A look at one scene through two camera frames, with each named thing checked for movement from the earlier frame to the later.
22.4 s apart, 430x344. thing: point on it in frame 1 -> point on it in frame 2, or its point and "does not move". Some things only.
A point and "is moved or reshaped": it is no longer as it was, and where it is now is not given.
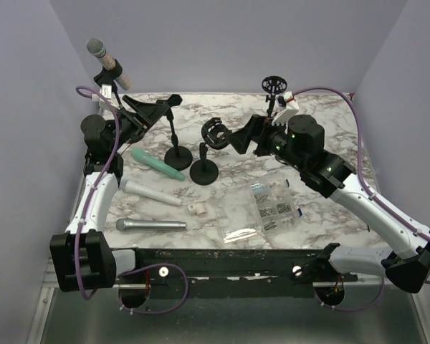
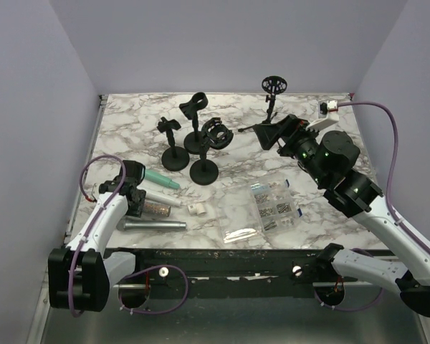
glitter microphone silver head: x=97 y=48 -> x=155 y=208
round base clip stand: x=177 y=158 is moved or reshaped
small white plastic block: x=198 y=208 does not move
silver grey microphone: x=126 y=225 does not move
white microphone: x=132 y=187 does not move
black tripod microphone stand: x=273 y=84 does not move
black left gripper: x=144 y=116 -> x=137 y=210
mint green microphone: x=155 y=164 -> x=159 y=178
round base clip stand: x=107 y=77 -> x=193 y=142
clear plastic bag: x=238 y=235 does not move
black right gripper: x=258 y=128 -> x=269 y=133
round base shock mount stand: x=205 y=172 does not move
